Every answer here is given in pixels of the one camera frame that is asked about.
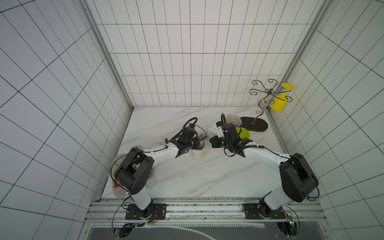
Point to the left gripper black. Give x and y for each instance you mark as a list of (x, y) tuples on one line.
[(196, 146)]

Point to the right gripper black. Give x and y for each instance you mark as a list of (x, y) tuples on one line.
[(219, 141)]

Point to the white sneaker with laces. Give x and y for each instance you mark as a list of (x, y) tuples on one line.
[(204, 146)]

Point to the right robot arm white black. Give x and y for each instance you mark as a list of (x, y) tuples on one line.
[(297, 178)]

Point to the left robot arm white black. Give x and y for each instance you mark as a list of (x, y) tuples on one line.
[(134, 171)]

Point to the lime green plastic bowl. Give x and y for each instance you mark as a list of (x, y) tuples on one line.
[(243, 133)]

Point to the pink marbled bowl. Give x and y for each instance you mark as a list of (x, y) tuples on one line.
[(234, 120)]

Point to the black oval stand base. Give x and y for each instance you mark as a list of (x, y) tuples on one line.
[(254, 124)]

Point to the yellow plastic goblet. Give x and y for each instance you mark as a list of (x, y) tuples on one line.
[(281, 99)]

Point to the curly metal cup stand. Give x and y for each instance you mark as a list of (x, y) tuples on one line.
[(259, 87)]

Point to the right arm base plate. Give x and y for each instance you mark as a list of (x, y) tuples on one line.
[(252, 211)]

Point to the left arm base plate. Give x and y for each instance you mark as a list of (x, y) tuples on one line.
[(152, 212)]

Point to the beige shoe near wall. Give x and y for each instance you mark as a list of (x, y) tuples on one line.
[(118, 189)]

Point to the aluminium rail frame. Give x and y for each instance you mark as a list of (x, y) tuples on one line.
[(219, 212)]

